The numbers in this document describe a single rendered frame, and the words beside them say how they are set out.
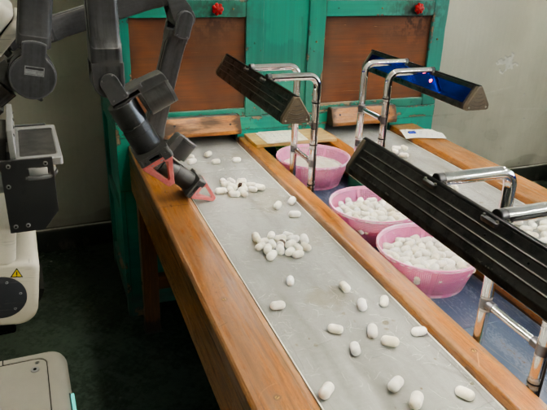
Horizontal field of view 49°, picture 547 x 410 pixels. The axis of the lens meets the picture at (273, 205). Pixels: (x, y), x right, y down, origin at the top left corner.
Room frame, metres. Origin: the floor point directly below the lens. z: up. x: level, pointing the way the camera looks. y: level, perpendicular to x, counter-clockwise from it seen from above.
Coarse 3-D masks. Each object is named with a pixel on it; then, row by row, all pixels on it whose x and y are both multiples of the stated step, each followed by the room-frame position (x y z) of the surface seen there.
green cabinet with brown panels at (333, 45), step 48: (192, 0) 2.17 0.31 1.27; (240, 0) 2.24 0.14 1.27; (288, 0) 2.31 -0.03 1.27; (336, 0) 2.37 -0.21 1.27; (384, 0) 2.45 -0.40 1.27; (432, 0) 2.54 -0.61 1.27; (144, 48) 2.12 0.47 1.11; (192, 48) 2.18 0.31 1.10; (240, 48) 2.25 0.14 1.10; (288, 48) 2.31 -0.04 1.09; (336, 48) 2.39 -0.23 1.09; (384, 48) 2.47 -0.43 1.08; (432, 48) 2.54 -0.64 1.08; (192, 96) 2.18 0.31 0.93; (240, 96) 2.25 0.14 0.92; (336, 96) 2.40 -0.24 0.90
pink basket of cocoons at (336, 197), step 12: (336, 192) 1.68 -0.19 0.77; (348, 192) 1.72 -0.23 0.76; (360, 192) 1.73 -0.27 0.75; (372, 192) 1.73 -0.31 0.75; (336, 204) 1.66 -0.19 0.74; (348, 216) 1.51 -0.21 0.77; (360, 228) 1.50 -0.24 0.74; (372, 228) 1.49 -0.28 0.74; (384, 228) 1.49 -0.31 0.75; (372, 240) 1.50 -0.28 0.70
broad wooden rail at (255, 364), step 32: (160, 192) 1.64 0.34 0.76; (160, 224) 1.49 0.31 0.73; (192, 224) 1.43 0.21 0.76; (160, 256) 1.53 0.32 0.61; (192, 256) 1.25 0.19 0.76; (224, 256) 1.28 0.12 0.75; (192, 288) 1.14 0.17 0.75; (224, 288) 1.12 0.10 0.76; (192, 320) 1.16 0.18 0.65; (224, 320) 1.00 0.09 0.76; (256, 320) 1.00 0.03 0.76; (224, 352) 0.91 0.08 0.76; (256, 352) 0.90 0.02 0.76; (224, 384) 0.91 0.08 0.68; (256, 384) 0.81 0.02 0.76; (288, 384) 0.81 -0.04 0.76
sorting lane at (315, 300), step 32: (224, 160) 2.01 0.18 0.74; (256, 192) 1.73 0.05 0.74; (224, 224) 1.49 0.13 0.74; (256, 224) 1.50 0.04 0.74; (288, 224) 1.51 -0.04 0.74; (256, 256) 1.31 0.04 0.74; (288, 256) 1.32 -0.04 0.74; (320, 256) 1.32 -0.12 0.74; (256, 288) 1.16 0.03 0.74; (288, 288) 1.17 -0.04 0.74; (320, 288) 1.17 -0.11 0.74; (352, 288) 1.18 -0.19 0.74; (288, 320) 1.04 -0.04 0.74; (320, 320) 1.05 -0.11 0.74; (352, 320) 1.05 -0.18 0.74; (384, 320) 1.05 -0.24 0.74; (288, 352) 0.93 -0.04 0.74; (320, 352) 0.94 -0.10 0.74; (384, 352) 0.94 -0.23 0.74; (416, 352) 0.95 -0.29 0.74; (448, 352) 0.95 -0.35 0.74; (320, 384) 0.85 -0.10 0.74; (352, 384) 0.85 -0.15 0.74; (384, 384) 0.85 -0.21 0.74; (416, 384) 0.86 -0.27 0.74; (448, 384) 0.86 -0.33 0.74; (480, 384) 0.86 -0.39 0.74
